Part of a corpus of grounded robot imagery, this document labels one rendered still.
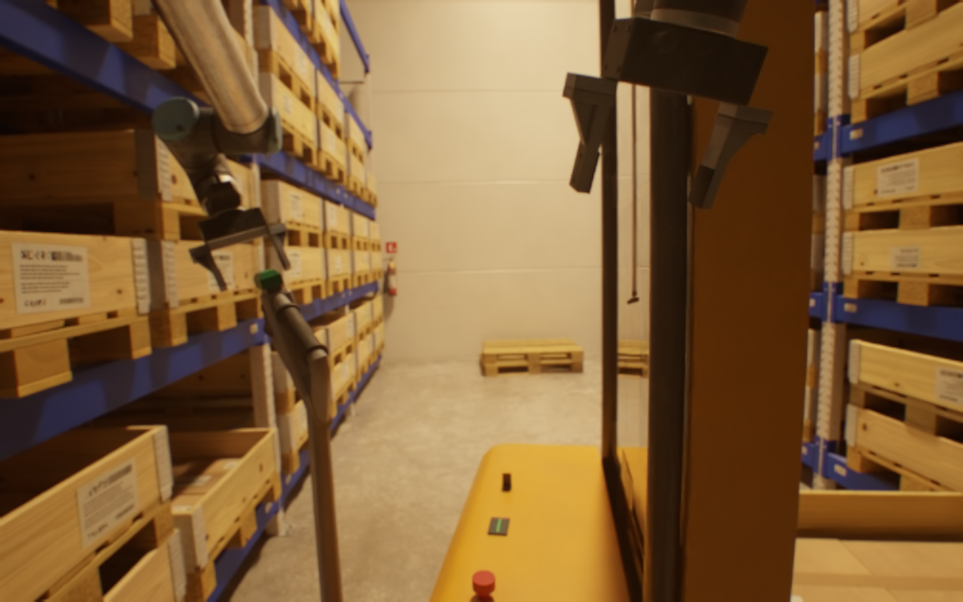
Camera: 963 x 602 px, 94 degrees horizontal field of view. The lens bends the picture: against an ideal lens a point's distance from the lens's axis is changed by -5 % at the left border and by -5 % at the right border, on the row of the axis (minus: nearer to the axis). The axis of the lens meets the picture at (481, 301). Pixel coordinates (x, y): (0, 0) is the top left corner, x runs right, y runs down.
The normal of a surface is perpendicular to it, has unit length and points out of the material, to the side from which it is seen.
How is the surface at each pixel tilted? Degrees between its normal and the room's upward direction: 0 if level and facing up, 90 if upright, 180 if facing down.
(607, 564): 0
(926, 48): 90
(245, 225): 62
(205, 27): 142
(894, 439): 90
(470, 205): 90
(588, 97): 114
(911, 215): 90
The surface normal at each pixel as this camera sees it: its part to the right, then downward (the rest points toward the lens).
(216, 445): 0.06, 0.09
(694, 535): -0.15, 0.10
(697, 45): 0.14, 0.48
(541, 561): -0.03, -0.99
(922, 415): -1.00, 0.04
